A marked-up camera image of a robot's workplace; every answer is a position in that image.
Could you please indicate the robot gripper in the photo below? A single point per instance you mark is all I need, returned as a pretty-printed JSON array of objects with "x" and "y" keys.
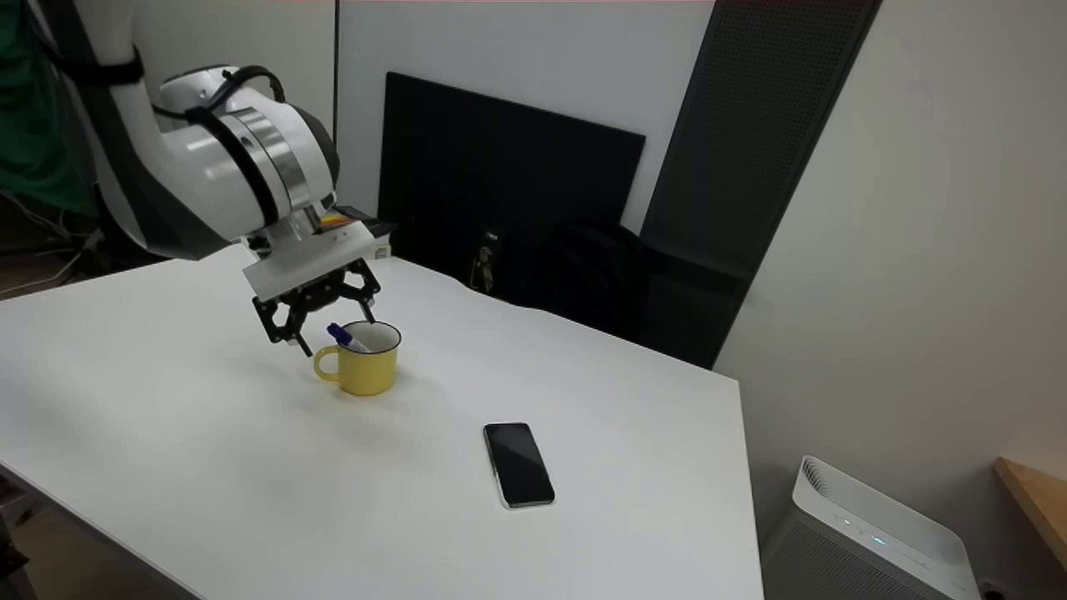
[{"x": 305, "y": 259}]

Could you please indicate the white marker with blue cap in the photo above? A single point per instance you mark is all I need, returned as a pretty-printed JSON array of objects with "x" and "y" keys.
[{"x": 342, "y": 333}]

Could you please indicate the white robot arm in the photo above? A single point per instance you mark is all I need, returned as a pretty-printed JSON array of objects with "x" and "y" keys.
[{"x": 202, "y": 168}]

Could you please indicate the yellow enamel cup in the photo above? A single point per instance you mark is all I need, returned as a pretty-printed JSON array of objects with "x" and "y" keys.
[{"x": 367, "y": 372}]

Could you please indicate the black flat monitor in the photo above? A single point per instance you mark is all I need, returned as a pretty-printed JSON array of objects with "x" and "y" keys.
[{"x": 502, "y": 176}]

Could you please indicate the black smartphone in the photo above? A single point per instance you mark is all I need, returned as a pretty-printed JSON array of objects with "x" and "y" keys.
[{"x": 516, "y": 463}]

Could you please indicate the green cloth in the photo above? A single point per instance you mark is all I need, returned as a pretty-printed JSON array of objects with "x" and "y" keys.
[{"x": 38, "y": 111}]

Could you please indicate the grey trash bin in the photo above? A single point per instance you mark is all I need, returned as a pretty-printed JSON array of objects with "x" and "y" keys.
[{"x": 855, "y": 543}]

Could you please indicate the wooden side table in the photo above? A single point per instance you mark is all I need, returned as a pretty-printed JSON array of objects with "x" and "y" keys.
[{"x": 1036, "y": 501}]

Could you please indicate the tall dark wall panel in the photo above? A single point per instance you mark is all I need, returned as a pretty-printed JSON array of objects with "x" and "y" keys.
[{"x": 754, "y": 133}]

